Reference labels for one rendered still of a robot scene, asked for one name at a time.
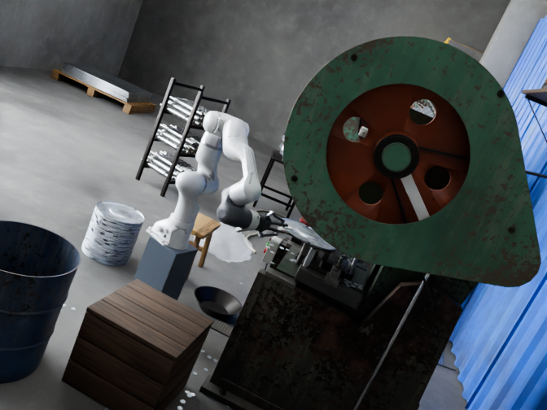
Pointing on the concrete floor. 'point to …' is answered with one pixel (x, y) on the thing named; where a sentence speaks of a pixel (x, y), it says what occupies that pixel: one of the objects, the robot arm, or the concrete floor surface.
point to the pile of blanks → (110, 240)
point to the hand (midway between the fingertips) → (286, 228)
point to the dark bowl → (217, 302)
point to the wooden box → (136, 349)
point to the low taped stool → (206, 226)
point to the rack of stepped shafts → (177, 135)
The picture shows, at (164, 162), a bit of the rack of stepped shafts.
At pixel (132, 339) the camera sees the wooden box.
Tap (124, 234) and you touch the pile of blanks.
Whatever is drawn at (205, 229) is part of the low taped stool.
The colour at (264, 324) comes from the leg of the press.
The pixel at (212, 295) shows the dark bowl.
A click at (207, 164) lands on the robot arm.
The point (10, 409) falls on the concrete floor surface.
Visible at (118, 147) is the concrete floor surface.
